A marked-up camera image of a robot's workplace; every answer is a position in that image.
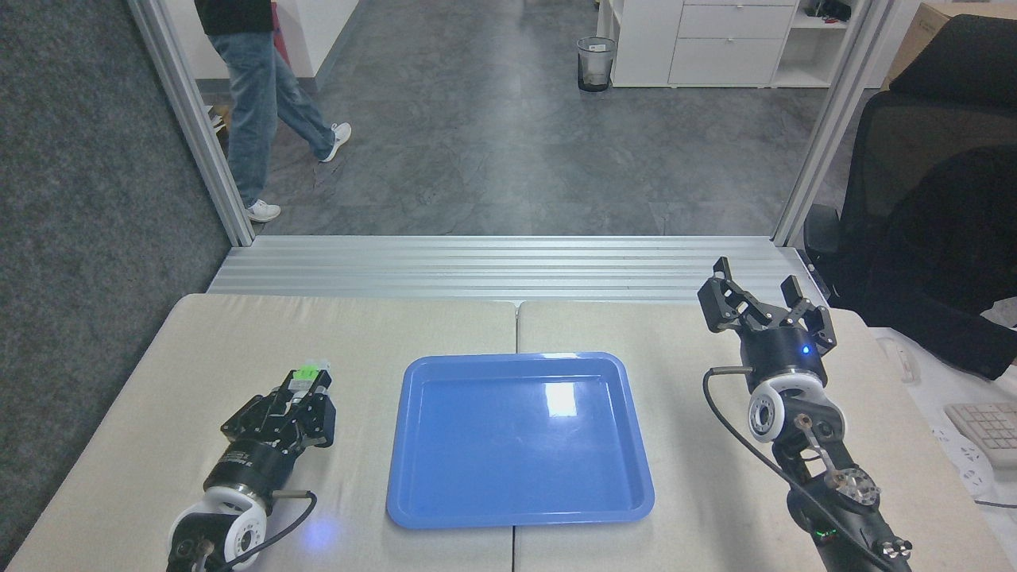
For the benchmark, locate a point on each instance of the black office chair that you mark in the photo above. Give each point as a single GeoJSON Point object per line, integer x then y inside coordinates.
{"type": "Point", "coordinates": [898, 143]}

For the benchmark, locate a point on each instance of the white keyboard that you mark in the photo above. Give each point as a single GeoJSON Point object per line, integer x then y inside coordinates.
{"type": "Point", "coordinates": [989, 429]}

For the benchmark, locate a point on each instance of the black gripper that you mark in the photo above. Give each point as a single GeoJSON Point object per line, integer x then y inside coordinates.
{"type": "Point", "coordinates": [783, 353]}
{"type": "Point", "coordinates": [254, 469]}

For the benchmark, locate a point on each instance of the ribbed aluminium rail bed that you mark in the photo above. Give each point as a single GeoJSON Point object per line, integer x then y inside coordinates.
{"type": "Point", "coordinates": [477, 270]}

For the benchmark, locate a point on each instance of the silver aluminium post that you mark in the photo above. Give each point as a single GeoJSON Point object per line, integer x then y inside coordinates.
{"type": "Point", "coordinates": [195, 127]}
{"type": "Point", "coordinates": [830, 127]}

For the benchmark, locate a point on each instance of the mesh waste bin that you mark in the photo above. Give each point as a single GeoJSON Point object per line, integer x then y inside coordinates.
{"type": "Point", "coordinates": [596, 65]}

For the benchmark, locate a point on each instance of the green and white switch part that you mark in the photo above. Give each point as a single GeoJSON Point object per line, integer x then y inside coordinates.
{"type": "Point", "coordinates": [307, 372]}

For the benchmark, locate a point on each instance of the red fire extinguisher cabinet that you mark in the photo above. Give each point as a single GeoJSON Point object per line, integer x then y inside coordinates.
{"type": "Point", "coordinates": [280, 36]}

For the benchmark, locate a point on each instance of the blue plastic tray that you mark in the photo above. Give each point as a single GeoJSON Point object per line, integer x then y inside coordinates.
{"type": "Point", "coordinates": [516, 461]}

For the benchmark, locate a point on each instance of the white cabinet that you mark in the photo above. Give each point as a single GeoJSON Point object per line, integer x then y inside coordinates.
{"type": "Point", "coordinates": [715, 40]}

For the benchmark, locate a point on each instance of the cardboard box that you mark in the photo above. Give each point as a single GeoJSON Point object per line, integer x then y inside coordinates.
{"type": "Point", "coordinates": [914, 40]}

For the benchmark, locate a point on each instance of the white computer mouse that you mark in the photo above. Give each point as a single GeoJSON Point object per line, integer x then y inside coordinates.
{"type": "Point", "coordinates": [902, 361]}

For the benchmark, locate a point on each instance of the white power strip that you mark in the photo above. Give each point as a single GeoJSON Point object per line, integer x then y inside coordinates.
{"type": "Point", "coordinates": [965, 465]}

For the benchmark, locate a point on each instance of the walking person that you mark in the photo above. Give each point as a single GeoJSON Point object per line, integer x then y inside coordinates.
{"type": "Point", "coordinates": [254, 103]}

